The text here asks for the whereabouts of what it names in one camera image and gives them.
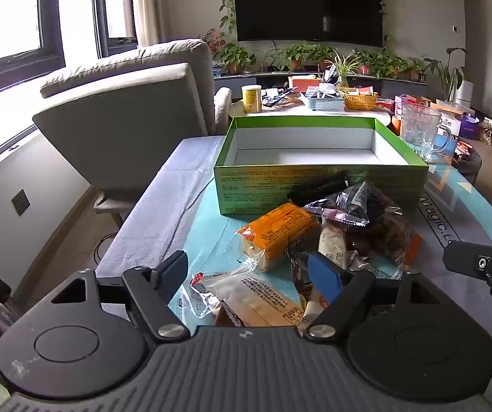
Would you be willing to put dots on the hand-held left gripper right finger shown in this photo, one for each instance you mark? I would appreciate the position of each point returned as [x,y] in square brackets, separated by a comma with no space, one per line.
[324,278]

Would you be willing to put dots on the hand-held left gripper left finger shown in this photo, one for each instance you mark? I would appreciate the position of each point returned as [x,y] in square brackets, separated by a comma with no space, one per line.
[172,274]

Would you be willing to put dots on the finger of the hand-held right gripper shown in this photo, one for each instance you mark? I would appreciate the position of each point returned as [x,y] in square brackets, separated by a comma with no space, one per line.
[469,259]

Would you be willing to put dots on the beige snack bar packet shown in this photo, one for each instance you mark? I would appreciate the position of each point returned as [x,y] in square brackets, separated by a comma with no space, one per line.
[334,244]

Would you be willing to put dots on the orange cake packet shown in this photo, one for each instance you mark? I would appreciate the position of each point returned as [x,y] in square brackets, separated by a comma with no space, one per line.
[276,227]

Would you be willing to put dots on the clear bread packet white label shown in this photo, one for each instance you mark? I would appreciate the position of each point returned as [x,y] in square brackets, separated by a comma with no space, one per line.
[254,296]

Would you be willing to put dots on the clear packet of brown dates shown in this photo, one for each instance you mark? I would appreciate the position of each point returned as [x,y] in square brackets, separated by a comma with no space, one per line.
[383,236]

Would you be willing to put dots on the dark silver snack packet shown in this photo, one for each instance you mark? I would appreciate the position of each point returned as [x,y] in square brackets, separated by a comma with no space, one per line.
[349,206]

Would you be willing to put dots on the green cardboard box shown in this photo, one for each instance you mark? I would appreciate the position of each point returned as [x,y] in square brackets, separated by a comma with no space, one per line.
[271,189]

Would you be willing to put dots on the teal patterned mat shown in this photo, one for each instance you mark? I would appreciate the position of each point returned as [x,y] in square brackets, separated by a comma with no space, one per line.
[220,240]

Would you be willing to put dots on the grey blue cloth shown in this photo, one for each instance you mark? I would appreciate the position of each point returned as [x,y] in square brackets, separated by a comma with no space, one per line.
[164,193]

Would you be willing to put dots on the black snack packet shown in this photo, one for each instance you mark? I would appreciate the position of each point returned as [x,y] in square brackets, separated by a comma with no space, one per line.
[314,193]

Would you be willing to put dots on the round dark side table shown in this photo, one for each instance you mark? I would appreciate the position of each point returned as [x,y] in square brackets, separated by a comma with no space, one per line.
[469,165]

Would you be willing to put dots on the purple bag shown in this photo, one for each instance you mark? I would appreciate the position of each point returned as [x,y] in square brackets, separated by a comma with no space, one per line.
[469,126]

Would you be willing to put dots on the white blue box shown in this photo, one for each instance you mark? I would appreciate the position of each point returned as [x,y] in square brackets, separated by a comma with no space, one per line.
[449,123]

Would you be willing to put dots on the clear glass mug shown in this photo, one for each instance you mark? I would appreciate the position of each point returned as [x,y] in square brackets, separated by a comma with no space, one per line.
[419,128]

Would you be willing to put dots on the grey armchair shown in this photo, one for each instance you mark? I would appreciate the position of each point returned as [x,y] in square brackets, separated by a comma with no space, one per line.
[143,103]

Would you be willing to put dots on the grey storage basket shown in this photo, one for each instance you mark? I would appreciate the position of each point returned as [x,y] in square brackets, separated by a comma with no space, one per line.
[323,103]

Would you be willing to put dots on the orange wicker basket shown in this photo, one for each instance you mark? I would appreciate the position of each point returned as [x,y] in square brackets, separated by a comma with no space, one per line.
[359,101]

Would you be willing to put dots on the tall plant in white pot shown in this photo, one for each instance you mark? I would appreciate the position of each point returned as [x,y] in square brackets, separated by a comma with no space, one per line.
[452,73]

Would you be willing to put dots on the yellow can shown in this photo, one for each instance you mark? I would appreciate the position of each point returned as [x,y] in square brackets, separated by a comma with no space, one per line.
[251,99]

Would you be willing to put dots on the orange box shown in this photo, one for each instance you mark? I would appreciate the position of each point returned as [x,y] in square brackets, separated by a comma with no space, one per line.
[304,84]

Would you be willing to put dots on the spider plant in pot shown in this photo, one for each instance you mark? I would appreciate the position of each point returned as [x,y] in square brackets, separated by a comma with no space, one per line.
[342,68]

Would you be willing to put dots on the green potted plant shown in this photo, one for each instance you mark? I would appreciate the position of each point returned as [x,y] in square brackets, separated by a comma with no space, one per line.
[297,53]
[235,56]
[365,62]

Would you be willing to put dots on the red flower decoration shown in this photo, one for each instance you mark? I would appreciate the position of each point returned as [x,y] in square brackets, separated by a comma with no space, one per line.
[211,43]

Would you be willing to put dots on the beige curtain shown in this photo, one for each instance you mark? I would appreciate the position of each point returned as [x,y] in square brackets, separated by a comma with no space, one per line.
[147,4]

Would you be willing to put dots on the hanging vine plant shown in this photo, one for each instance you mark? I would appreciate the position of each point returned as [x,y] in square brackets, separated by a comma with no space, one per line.
[229,0]

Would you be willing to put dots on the dark framed window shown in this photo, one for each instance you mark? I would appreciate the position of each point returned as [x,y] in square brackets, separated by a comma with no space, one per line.
[53,17]

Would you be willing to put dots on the dark wall socket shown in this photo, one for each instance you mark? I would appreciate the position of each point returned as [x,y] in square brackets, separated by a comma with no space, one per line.
[21,202]

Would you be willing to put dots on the black wall television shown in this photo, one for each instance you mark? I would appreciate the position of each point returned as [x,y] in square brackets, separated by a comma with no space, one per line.
[306,4]

